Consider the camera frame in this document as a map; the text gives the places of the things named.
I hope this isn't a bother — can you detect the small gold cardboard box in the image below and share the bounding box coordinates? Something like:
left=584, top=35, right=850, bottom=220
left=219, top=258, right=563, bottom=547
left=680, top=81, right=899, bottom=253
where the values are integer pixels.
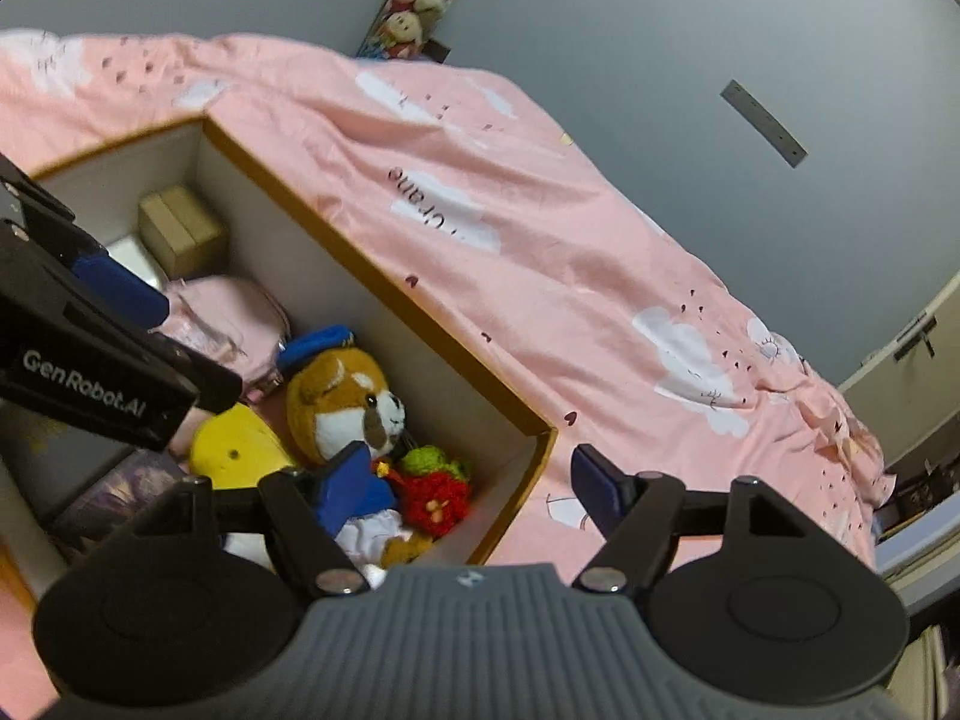
left=139, top=185, right=229, bottom=280

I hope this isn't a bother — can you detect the yellow plush toy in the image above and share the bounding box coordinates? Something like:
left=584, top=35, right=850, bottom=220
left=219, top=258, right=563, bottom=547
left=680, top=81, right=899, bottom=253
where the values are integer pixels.
left=189, top=403, right=295, bottom=489

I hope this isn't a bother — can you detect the fox plush blue uniform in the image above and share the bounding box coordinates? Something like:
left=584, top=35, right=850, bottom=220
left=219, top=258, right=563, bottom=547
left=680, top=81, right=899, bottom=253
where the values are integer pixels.
left=277, top=325, right=433, bottom=572

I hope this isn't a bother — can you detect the orange crochet plush toy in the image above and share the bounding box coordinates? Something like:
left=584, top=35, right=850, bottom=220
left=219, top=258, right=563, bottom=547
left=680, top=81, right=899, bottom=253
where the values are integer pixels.
left=387, top=445, right=472, bottom=539

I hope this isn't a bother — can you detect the white rectangular gift box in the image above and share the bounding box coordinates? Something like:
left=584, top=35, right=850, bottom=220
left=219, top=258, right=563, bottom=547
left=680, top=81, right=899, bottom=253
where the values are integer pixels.
left=107, top=234, right=167, bottom=291

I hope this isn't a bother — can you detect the orange cardboard storage box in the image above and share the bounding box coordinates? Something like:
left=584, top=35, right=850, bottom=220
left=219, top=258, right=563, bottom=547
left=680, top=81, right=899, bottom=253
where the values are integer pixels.
left=18, top=121, right=555, bottom=564

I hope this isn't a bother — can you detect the pink mini backpack pouch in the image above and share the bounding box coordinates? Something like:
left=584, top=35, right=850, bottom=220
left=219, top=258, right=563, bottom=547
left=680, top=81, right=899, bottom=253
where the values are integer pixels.
left=155, top=275, right=291, bottom=403

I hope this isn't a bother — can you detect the black picture card box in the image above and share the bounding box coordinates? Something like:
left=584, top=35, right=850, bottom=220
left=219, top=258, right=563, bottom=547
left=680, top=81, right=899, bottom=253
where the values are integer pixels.
left=2, top=408, right=184, bottom=541

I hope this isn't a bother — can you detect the white cabinet furniture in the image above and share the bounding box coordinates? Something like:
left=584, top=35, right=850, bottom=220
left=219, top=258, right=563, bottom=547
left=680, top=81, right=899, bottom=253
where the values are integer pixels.
left=839, top=277, right=960, bottom=468

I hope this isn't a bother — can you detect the pink patterned bed duvet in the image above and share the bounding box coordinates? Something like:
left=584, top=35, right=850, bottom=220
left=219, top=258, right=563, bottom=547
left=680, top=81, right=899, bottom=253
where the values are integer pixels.
left=0, top=28, right=898, bottom=717

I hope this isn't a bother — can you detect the grey wall strip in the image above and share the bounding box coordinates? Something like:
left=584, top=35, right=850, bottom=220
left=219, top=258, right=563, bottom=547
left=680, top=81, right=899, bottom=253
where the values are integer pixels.
left=721, top=80, right=807, bottom=169

